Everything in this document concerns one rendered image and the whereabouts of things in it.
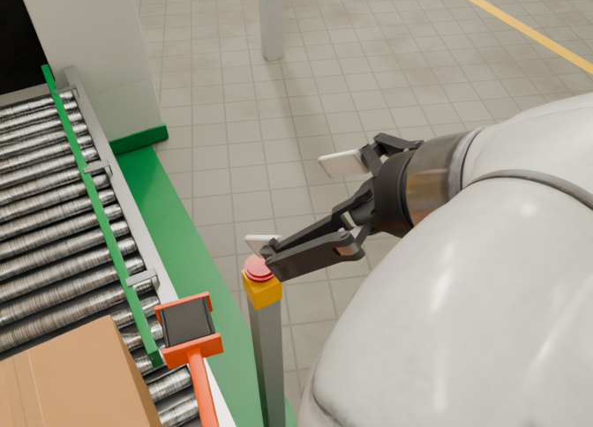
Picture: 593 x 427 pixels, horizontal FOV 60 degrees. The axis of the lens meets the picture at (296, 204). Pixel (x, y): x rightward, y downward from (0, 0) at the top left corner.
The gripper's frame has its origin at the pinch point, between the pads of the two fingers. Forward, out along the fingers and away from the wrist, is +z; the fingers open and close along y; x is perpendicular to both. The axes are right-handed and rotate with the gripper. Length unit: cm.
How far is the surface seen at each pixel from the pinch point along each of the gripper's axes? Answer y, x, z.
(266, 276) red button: 8, -24, 44
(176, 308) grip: -12.5, -8.4, 27.9
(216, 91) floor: 137, -10, 249
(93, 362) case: -26, -16, 61
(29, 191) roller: 3, 15, 168
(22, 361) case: -34, -7, 69
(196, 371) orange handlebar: -17.8, -14.8, 21.4
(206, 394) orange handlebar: -19.3, -16.8, 18.7
